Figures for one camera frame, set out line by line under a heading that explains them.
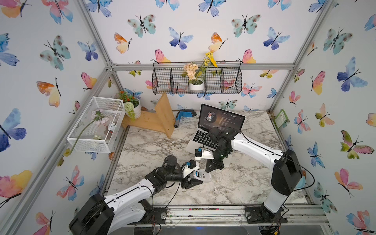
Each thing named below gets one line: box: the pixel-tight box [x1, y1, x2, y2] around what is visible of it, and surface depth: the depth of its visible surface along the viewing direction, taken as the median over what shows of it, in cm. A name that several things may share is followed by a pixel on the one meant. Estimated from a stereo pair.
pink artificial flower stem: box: [63, 108, 110, 157], surface depth 75 cm
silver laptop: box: [185, 103, 246, 154], surface depth 101 cm
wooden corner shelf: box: [121, 92, 175, 139], surface depth 106 cm
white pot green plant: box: [117, 90, 142, 121], surface depth 98 cm
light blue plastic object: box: [293, 175, 306, 191], surface depth 84 cm
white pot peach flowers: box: [181, 52, 218, 92], surface depth 88 cm
